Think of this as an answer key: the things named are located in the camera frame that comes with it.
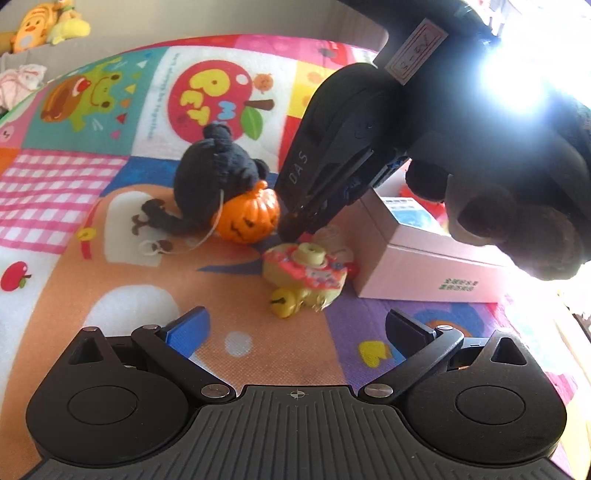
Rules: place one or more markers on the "colourful printed play mat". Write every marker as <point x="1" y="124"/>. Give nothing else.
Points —
<point x="286" y="350"/>

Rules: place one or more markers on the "person's right hand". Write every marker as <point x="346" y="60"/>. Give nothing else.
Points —
<point x="531" y="194"/>

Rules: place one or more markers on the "orange pumpkin toy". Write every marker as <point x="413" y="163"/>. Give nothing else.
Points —
<point x="247" y="217"/>

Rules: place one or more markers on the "black plush toy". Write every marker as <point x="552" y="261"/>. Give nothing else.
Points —
<point x="212" y="170"/>

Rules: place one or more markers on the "blue and white packet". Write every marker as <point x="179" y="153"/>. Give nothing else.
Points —
<point x="411" y="212"/>

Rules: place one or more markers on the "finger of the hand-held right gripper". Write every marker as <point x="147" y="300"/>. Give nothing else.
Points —
<point x="298" y="224"/>
<point x="358" y="187"/>

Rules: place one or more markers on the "pink crumpled cloth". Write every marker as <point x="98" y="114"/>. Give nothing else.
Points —
<point x="21" y="83"/>

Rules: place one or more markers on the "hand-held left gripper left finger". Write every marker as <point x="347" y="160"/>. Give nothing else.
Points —
<point x="189" y="330"/>

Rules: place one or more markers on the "orange and yellow plush toy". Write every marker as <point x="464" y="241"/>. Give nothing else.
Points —
<point x="32" y="27"/>

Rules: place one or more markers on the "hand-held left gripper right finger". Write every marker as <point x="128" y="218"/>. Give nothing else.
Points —
<point x="406" y="330"/>

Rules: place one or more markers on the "pink cardboard box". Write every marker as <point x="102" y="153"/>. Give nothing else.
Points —
<point x="429" y="267"/>

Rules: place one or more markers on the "yellow and pink toy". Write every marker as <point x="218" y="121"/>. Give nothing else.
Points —
<point x="304" y="272"/>

